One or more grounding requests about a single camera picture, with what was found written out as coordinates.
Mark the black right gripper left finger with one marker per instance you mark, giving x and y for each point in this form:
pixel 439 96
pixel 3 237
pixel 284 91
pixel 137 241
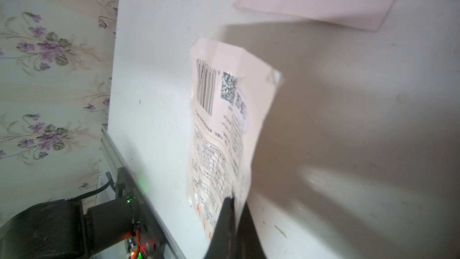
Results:
pixel 223 243

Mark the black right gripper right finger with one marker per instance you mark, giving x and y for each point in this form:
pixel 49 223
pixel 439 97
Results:
pixel 248 242

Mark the white lower-shelf seed bag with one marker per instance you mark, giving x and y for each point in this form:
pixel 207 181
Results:
pixel 232 93

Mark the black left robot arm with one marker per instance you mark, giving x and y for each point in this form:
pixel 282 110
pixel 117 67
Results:
pixel 61 229

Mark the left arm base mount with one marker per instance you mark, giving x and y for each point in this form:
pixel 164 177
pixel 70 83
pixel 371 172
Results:
pixel 135 223

